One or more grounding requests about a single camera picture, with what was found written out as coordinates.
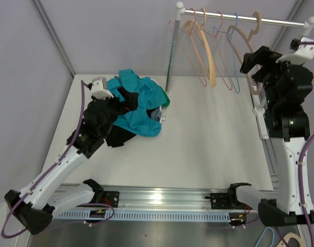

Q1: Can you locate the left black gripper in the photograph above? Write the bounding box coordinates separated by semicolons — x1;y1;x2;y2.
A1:
91;87;137;137

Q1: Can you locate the aluminium mounting rail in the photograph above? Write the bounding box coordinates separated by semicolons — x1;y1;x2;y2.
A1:
25;164;278;216

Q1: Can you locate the pink wire hanger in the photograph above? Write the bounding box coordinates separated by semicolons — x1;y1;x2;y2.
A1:
169;9;208;86
204;11;234;91

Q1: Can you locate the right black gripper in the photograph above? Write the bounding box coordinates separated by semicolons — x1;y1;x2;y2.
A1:
240;47;301;109

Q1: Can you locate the teal t shirt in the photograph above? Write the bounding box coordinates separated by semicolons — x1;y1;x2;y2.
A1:
107;69;166;137

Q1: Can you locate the black t shirt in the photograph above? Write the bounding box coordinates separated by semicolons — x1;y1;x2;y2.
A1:
106;125;136;148

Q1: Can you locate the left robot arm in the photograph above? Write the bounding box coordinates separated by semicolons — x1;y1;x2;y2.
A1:
4;86;138;235

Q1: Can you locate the grey blue t shirt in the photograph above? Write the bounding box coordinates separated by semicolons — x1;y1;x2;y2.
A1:
150;108;162;122

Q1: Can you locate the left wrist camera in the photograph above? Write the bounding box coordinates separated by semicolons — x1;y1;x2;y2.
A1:
90;77;114;100

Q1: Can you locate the blue hanger on floor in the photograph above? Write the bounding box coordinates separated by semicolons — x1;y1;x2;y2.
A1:
255;227;275;247

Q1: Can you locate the light blue wire hanger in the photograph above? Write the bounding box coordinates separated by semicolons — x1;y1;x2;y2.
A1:
226;12;240;93

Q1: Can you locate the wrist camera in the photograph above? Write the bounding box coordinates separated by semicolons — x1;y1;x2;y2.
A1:
90;77;114;100
276;37;314;65

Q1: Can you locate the beige wooden hanger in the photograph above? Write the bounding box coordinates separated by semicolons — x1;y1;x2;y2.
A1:
184;7;217;87
226;11;263;96

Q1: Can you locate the green t shirt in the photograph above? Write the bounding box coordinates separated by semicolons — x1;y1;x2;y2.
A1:
162;94;170;108

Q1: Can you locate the metal clothes rack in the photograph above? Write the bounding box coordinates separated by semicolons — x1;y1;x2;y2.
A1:
165;0;314;137

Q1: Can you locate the white slotted cable duct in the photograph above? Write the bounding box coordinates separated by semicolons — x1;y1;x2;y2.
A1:
56;209;231;223

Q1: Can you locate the wooden hanger on floor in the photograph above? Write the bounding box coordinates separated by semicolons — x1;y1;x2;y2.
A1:
276;232;306;247

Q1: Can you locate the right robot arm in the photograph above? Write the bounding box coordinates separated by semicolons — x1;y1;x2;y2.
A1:
208;42;314;226

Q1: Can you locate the white plastic basket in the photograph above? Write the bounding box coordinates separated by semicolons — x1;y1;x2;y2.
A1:
160;91;171;124

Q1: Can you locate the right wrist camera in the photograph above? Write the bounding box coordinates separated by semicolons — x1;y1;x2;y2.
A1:
276;37;314;65

